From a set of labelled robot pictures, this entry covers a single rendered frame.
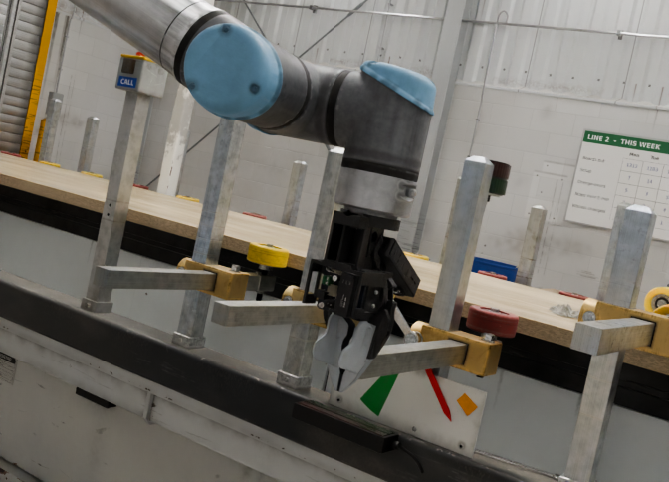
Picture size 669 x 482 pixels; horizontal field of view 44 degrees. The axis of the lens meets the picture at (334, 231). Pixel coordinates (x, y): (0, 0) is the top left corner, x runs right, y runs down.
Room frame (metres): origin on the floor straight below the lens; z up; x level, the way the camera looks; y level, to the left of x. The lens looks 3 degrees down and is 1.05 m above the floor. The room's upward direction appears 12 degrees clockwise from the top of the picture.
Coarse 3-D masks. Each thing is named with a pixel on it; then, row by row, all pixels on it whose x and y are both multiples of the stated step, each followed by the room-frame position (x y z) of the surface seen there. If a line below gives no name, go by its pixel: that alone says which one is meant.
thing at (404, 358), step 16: (384, 352) 1.04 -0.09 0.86; (400, 352) 1.06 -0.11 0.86; (416, 352) 1.10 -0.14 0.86; (432, 352) 1.14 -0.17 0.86; (448, 352) 1.18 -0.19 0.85; (464, 352) 1.23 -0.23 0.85; (368, 368) 1.00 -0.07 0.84; (384, 368) 1.03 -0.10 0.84; (400, 368) 1.07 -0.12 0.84; (416, 368) 1.11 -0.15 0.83
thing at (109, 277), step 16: (96, 272) 1.31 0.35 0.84; (112, 272) 1.30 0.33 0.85; (128, 272) 1.33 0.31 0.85; (144, 272) 1.36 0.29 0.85; (160, 272) 1.39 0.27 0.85; (176, 272) 1.42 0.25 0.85; (192, 272) 1.46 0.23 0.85; (208, 272) 1.51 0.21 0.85; (256, 272) 1.63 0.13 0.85; (112, 288) 1.31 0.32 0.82; (128, 288) 1.33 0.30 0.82; (144, 288) 1.36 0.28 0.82; (160, 288) 1.39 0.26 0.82; (176, 288) 1.43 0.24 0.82; (192, 288) 1.46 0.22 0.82; (208, 288) 1.50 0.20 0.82; (256, 288) 1.61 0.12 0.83; (272, 288) 1.65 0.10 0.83
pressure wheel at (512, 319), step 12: (468, 312) 1.35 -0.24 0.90; (480, 312) 1.31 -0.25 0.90; (492, 312) 1.31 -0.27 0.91; (504, 312) 1.36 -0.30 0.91; (468, 324) 1.33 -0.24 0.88; (480, 324) 1.31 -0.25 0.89; (492, 324) 1.30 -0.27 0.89; (504, 324) 1.30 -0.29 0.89; (516, 324) 1.32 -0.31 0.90; (504, 336) 1.31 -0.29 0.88
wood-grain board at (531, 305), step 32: (0, 160) 2.80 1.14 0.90; (32, 192) 2.11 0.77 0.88; (64, 192) 2.05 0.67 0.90; (96, 192) 2.23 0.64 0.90; (160, 224) 1.87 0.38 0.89; (192, 224) 1.86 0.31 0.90; (256, 224) 2.32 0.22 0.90; (480, 288) 1.79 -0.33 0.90; (512, 288) 1.98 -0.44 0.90; (544, 320) 1.42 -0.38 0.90; (576, 320) 1.54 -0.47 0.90; (640, 352) 1.30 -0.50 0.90
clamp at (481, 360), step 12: (420, 324) 1.30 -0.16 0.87; (432, 336) 1.27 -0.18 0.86; (444, 336) 1.26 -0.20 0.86; (456, 336) 1.25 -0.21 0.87; (468, 336) 1.26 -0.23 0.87; (468, 348) 1.24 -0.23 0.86; (480, 348) 1.23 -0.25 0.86; (492, 348) 1.23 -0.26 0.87; (468, 360) 1.23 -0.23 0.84; (480, 360) 1.22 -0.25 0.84; (492, 360) 1.24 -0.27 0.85; (480, 372) 1.22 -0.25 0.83; (492, 372) 1.25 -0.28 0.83
